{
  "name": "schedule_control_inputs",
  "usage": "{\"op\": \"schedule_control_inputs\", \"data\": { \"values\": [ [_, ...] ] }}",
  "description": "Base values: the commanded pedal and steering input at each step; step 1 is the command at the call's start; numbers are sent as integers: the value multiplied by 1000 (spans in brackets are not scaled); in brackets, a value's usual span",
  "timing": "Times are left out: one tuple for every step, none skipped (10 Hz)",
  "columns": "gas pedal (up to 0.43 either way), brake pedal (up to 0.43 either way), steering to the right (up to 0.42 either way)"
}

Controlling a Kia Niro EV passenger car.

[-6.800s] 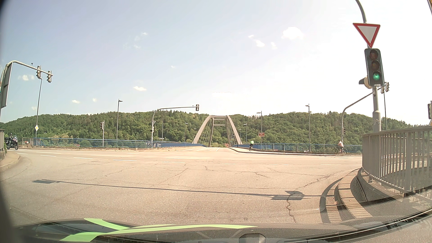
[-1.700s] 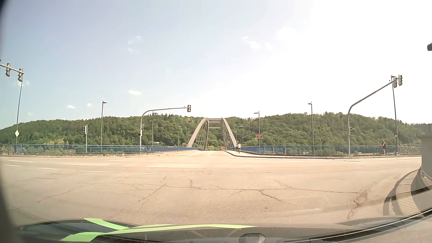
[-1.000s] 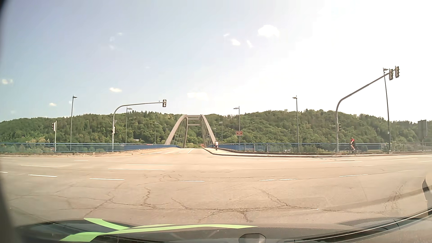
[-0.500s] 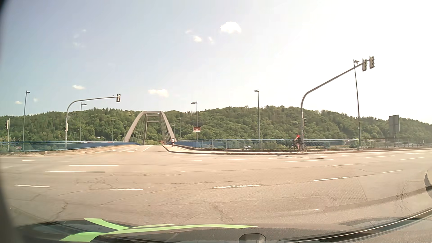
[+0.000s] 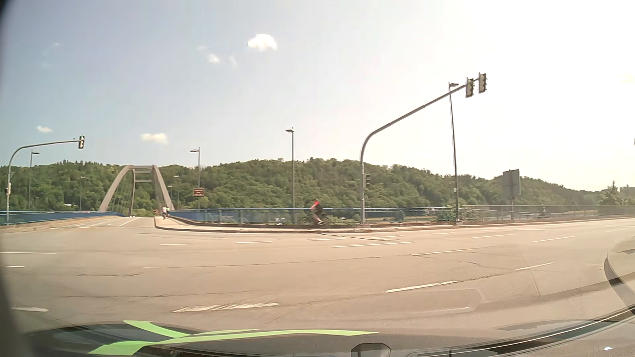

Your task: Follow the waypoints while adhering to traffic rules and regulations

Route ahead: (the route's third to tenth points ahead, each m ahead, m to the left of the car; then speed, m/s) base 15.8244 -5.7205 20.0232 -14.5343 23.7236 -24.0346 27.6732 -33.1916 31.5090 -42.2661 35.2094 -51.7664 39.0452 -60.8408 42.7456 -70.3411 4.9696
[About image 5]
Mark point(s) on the wooded hill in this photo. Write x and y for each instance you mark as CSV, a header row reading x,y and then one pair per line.
x,y
307,183

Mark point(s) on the person on bicycle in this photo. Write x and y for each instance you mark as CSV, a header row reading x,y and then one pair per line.
x,y
316,210
542,212

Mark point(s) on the grey paved pavement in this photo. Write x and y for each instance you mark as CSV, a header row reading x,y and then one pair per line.
x,y
258,226

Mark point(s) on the metal railing with blue panels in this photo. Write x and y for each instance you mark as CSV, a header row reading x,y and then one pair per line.
x,y
397,214

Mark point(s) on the grey asphalt road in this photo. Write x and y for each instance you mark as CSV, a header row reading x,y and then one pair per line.
x,y
297,267

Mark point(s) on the brown road sign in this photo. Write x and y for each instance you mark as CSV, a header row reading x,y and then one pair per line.
x,y
198,192

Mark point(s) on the car's own bonnet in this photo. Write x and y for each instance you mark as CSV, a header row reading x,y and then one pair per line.
x,y
307,343

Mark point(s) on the road sign seen from behind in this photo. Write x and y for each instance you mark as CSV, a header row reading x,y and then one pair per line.
x,y
511,183

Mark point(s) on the grey arch bridge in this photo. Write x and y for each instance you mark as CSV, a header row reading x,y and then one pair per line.
x,y
119,183

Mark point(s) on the kerbed traffic island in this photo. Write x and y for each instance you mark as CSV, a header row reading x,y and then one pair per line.
x,y
624,265

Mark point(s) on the tall grey lamp post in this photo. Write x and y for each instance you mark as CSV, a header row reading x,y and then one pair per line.
x,y
30,178
292,173
453,148
198,173

